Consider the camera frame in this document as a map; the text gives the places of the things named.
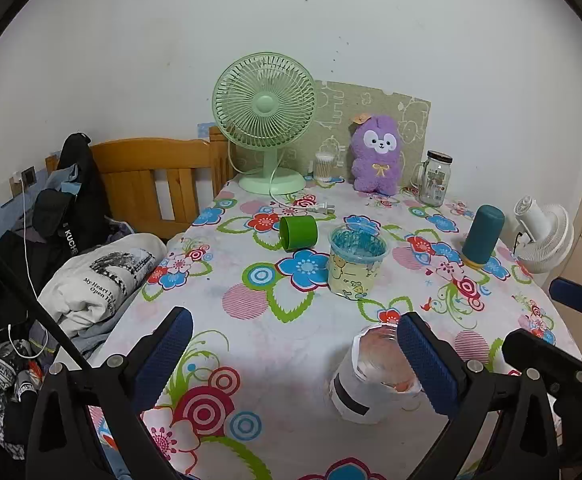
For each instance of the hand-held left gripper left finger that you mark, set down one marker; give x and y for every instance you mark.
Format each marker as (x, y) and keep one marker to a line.
(163, 355)

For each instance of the black rod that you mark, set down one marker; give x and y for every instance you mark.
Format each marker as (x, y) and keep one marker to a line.
(31, 305)

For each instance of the floral tablecloth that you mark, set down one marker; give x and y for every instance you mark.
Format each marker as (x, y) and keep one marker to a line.
(281, 360)

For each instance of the green patterned board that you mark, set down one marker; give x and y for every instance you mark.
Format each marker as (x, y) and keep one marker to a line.
(341, 102)

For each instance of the pile of dark clothes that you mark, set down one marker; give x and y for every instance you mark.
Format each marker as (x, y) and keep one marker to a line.
(1, 290)

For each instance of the clear cup with yellow print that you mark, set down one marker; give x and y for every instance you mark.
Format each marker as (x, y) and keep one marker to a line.
(353, 270)

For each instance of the cotton swab container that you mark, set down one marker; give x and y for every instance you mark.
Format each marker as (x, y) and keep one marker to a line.
(325, 167)

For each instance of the green desk fan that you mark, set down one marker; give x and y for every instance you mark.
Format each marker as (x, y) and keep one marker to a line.
(263, 105)

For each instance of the black jacket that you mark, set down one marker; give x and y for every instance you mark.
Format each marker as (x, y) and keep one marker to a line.
(78, 200)

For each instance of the purple plush toy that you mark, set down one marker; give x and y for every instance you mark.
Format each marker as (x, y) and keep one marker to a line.
(378, 165)

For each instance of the white desk fan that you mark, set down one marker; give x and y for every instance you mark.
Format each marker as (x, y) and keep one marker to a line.
(546, 232)

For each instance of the wooden bed headboard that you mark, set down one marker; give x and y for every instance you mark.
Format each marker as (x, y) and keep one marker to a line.
(136, 165)

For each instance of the clear cup with white label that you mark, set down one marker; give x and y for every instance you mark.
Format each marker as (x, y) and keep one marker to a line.
(366, 385)

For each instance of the glass jar mug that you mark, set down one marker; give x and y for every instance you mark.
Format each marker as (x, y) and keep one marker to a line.
(436, 180)

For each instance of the white printed shirt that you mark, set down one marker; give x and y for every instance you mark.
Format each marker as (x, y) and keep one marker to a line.
(96, 285)

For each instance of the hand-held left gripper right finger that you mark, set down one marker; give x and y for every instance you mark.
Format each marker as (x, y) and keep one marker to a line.
(428, 365)

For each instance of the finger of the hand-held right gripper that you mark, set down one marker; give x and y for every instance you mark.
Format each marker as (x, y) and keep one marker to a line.
(578, 297)
(541, 355)

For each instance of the wall socket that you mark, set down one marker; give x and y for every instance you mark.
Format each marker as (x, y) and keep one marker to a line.
(25, 176)

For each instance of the green cup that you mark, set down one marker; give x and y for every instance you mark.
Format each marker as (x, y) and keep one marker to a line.
(301, 232)

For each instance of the teal bottle with yellow base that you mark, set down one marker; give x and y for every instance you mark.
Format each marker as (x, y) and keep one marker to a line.
(483, 232)

